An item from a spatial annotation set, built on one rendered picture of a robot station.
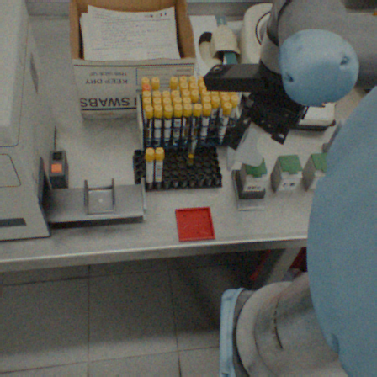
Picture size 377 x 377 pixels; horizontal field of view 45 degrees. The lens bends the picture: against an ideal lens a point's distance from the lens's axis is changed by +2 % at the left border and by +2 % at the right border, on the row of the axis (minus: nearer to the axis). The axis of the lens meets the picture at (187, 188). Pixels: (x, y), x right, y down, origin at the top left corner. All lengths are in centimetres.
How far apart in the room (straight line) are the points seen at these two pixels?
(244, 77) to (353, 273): 55
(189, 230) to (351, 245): 68
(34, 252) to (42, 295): 93
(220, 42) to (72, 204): 49
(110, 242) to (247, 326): 41
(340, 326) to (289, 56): 36
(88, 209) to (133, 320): 93
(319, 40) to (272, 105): 22
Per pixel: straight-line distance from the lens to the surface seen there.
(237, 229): 86
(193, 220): 85
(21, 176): 70
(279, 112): 69
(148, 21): 115
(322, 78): 50
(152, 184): 87
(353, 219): 17
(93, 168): 92
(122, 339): 168
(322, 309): 19
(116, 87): 96
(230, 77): 71
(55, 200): 84
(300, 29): 52
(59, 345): 170
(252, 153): 74
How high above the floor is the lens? 161
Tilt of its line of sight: 55 degrees down
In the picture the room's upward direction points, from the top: 8 degrees clockwise
